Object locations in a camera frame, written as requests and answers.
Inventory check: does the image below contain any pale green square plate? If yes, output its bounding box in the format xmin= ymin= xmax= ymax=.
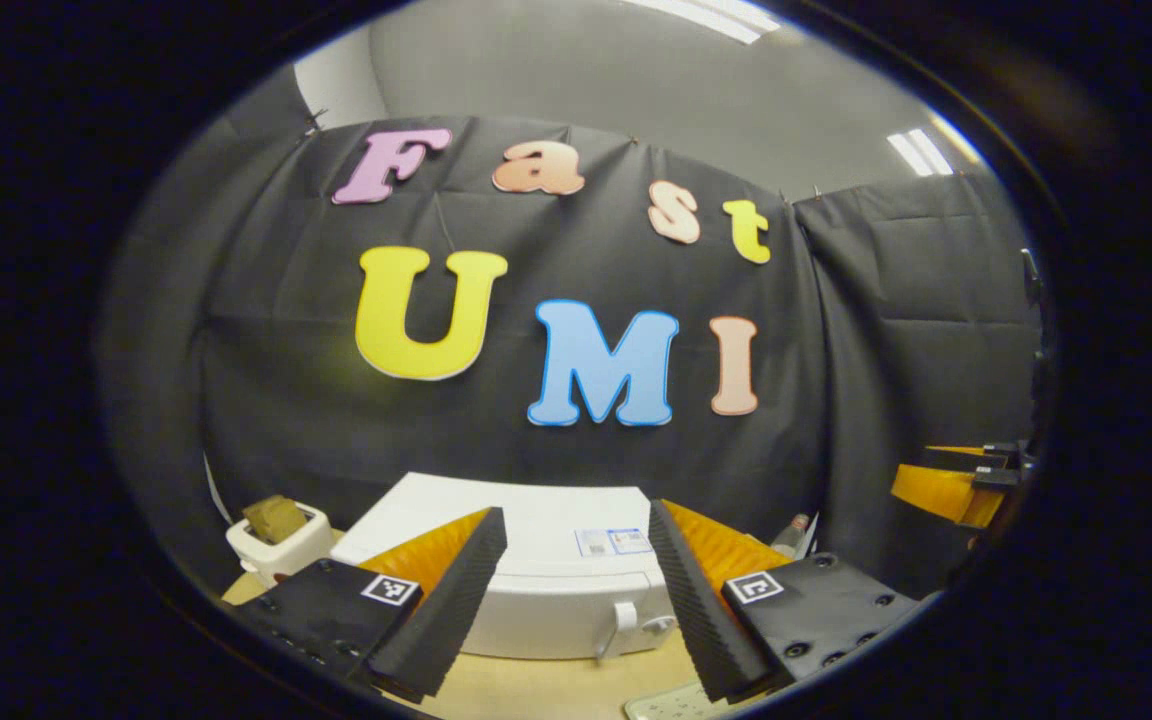
xmin=624 ymin=680 xmax=727 ymax=720

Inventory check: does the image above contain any black backdrop cloth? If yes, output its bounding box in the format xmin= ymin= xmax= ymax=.
xmin=96 ymin=65 xmax=1047 ymax=601

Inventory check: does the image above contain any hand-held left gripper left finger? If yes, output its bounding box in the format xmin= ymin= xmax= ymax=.
xmin=236 ymin=507 xmax=509 ymax=701

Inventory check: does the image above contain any clear bottle with red label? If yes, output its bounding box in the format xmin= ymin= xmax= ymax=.
xmin=771 ymin=513 xmax=812 ymax=559

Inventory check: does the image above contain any white microwave oven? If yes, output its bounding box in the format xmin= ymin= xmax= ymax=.
xmin=331 ymin=472 xmax=679 ymax=661

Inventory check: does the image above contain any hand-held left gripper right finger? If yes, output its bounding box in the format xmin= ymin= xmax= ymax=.
xmin=648 ymin=500 xmax=927 ymax=704

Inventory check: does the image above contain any white toaster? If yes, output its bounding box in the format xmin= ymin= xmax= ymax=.
xmin=226 ymin=505 xmax=335 ymax=588

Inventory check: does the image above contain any brown toast slice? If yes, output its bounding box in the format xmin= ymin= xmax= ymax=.
xmin=242 ymin=495 xmax=309 ymax=544

